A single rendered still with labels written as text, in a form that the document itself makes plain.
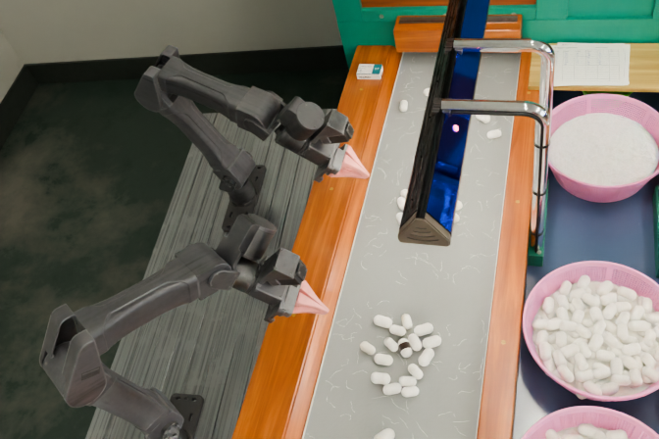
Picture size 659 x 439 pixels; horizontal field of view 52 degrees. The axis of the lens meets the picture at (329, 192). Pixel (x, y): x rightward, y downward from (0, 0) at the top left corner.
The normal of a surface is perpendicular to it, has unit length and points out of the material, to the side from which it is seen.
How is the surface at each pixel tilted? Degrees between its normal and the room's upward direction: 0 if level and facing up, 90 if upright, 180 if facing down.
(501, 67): 0
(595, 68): 0
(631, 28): 90
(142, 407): 87
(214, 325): 0
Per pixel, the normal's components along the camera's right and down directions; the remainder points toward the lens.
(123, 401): 0.70, 0.45
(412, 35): -0.24, 0.79
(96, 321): 0.03, -0.77
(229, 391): -0.20, -0.61
